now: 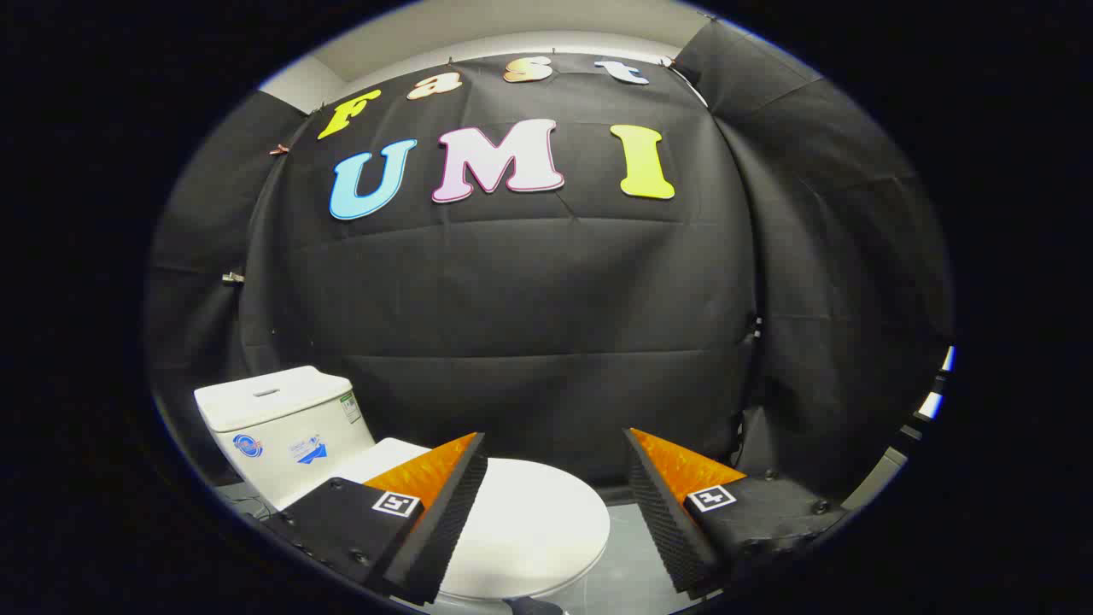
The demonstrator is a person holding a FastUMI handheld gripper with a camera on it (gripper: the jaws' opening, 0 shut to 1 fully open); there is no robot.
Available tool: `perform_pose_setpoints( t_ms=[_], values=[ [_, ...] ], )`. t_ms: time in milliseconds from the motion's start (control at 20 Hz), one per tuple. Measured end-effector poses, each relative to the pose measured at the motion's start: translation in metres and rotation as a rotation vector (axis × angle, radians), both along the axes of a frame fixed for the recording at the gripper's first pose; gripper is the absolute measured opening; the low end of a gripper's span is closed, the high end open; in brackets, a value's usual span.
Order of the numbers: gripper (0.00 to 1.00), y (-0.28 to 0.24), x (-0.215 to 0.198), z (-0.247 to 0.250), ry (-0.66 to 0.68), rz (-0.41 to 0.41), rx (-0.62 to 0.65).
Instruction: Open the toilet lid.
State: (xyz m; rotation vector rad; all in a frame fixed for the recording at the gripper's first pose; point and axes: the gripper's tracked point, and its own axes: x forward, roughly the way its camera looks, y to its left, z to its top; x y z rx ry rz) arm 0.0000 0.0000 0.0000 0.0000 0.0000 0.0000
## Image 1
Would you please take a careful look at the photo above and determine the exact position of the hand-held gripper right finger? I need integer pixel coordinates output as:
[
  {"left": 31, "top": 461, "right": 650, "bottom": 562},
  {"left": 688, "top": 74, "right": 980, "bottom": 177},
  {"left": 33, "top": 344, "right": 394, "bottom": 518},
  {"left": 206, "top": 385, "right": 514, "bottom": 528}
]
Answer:
[{"left": 622, "top": 428, "right": 848, "bottom": 597}]

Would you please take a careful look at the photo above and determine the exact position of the black backdrop cloth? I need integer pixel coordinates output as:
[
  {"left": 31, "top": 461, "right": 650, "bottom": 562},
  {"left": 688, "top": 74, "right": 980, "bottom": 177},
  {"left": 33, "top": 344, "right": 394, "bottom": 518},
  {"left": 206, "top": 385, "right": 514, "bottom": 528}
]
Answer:
[{"left": 143, "top": 19, "right": 955, "bottom": 507}]

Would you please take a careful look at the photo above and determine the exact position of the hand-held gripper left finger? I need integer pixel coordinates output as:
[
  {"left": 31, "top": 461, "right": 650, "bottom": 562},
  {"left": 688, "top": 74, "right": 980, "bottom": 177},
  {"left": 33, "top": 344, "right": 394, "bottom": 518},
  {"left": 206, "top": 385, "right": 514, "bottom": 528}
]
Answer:
[{"left": 269, "top": 432, "right": 490, "bottom": 605}]

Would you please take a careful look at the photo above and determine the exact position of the white toilet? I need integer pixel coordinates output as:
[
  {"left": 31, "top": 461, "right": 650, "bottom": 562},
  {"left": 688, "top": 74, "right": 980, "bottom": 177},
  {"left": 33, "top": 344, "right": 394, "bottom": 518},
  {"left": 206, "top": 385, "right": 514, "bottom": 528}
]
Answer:
[{"left": 194, "top": 365, "right": 612, "bottom": 615}]

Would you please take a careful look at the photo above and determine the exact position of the grey board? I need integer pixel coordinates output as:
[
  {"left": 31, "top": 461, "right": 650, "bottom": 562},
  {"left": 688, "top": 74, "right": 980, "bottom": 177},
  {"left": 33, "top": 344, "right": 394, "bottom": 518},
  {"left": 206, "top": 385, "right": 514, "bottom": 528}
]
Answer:
[{"left": 844, "top": 447, "right": 908, "bottom": 511}]

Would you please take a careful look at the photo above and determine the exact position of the white toilet lid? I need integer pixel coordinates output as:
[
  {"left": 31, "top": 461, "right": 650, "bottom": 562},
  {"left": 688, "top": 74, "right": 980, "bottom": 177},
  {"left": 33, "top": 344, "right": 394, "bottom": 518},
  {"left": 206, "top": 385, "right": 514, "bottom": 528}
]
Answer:
[{"left": 337, "top": 437, "right": 612, "bottom": 615}]

